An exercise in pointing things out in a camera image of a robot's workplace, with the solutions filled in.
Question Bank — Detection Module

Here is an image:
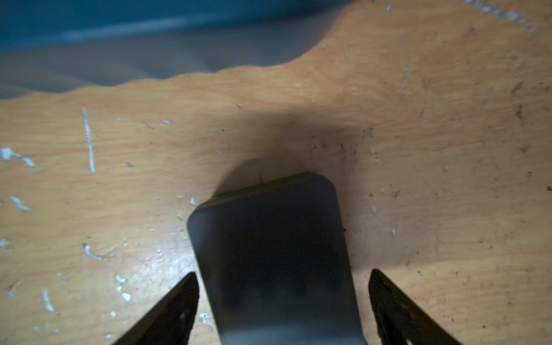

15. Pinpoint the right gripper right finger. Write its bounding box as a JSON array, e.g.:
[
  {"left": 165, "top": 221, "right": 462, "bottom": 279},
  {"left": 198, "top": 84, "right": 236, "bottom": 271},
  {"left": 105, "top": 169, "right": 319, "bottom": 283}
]
[{"left": 368, "top": 269, "right": 460, "bottom": 345}]

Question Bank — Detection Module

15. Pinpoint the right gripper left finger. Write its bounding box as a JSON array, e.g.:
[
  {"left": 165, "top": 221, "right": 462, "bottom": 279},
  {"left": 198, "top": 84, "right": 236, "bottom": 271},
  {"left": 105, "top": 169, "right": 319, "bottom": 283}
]
[{"left": 114, "top": 273, "right": 200, "bottom": 345}]

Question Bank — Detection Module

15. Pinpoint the dark grey pencil case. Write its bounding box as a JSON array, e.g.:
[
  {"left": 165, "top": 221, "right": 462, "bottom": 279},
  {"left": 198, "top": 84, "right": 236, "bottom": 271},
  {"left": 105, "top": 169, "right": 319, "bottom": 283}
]
[{"left": 187, "top": 172, "right": 365, "bottom": 344}]

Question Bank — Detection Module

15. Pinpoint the teal plastic tray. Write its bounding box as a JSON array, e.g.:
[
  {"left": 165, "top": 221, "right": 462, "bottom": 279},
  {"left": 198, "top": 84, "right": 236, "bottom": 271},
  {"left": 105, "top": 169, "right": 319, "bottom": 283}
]
[{"left": 1, "top": 1, "right": 346, "bottom": 99}]

